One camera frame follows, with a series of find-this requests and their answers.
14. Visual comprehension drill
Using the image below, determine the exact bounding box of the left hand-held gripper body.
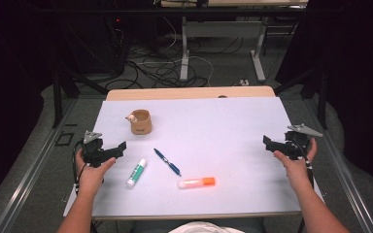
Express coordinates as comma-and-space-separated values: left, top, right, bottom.
81, 130, 117, 168

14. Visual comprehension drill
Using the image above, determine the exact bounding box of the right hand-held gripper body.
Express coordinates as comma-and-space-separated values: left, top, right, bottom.
283, 123, 323, 161

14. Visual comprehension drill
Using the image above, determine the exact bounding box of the green-capped white marker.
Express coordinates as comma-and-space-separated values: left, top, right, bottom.
125, 158, 149, 188

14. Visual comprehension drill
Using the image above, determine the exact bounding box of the tan pen holder cup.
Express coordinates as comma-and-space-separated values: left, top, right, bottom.
125, 109, 153, 136

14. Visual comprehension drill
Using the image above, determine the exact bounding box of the blue pen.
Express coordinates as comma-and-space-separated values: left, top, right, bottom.
153, 148, 183, 178

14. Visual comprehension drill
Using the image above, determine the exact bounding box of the orange highlighter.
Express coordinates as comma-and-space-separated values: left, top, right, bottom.
177, 176, 217, 190

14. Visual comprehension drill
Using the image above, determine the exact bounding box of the person's left hand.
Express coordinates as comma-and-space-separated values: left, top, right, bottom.
75, 149, 117, 196

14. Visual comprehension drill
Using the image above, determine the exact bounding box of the person's right hand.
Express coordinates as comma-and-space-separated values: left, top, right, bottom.
273, 137, 319, 192

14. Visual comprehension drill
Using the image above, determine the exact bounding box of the black metal stand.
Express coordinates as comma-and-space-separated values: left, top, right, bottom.
273, 64, 330, 131
51, 62, 110, 129

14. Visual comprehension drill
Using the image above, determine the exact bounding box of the pale lilac table mat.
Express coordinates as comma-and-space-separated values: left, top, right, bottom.
62, 96, 325, 218

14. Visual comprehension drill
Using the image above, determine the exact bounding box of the wooden table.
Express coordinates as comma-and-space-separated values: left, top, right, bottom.
67, 85, 305, 221

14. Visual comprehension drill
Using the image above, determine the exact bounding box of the black equipment with red light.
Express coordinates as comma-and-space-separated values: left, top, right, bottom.
74, 14, 131, 78

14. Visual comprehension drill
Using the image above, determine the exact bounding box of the person's white shirt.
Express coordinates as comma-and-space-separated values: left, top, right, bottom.
168, 220, 246, 233

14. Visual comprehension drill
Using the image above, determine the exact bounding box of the white-legged desk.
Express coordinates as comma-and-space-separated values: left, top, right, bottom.
159, 0, 309, 83

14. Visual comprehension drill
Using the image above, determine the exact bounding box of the left hand-held gripper black cable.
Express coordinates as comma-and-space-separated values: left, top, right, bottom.
72, 139, 89, 196

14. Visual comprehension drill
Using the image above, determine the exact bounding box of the hand-held gripper black cable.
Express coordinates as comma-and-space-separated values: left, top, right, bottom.
72, 139, 89, 196
292, 138, 316, 190

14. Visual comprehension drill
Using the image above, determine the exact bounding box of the right hand-held gripper black cable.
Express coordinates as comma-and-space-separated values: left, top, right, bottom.
292, 138, 316, 190

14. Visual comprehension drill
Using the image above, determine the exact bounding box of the aluminium floor rail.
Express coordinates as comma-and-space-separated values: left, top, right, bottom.
304, 98, 373, 233
0, 98, 80, 233

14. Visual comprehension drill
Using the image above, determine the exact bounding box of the tangle of black floor cables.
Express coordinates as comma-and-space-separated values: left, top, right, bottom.
104, 34, 245, 90

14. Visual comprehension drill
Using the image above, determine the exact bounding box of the white floor cable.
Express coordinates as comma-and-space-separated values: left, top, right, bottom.
141, 16, 216, 87

